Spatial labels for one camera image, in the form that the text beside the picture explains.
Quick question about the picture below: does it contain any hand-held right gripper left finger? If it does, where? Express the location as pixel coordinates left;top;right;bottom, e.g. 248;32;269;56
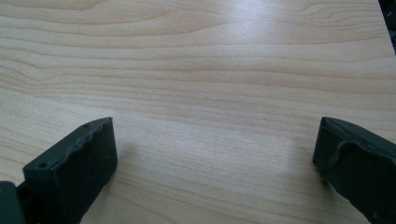
17;117;119;224

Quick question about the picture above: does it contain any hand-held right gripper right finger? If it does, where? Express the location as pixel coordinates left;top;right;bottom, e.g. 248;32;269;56
312;117;396;224

